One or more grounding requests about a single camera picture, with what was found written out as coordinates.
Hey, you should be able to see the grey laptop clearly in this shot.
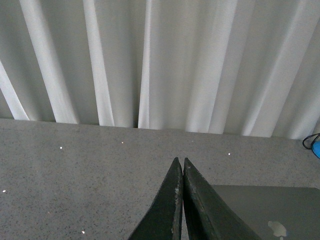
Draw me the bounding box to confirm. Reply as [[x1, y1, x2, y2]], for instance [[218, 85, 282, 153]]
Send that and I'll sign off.
[[213, 185, 320, 240]]

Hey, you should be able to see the white pleated curtain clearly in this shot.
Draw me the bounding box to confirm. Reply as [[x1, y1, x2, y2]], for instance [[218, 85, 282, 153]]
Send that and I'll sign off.
[[0, 0, 320, 139]]

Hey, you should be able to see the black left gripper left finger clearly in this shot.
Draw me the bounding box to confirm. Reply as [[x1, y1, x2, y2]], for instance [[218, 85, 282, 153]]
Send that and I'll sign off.
[[129, 157, 184, 240]]

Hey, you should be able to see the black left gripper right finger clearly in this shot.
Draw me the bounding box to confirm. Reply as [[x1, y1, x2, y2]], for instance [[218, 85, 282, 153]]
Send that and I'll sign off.
[[183, 158, 260, 240]]

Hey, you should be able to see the black power cable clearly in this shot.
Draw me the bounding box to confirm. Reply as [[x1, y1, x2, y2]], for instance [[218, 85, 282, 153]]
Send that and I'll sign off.
[[302, 133, 320, 151]]

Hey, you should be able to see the blue lamp base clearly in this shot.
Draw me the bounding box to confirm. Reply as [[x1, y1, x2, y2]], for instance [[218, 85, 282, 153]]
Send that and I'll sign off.
[[312, 141, 320, 159]]

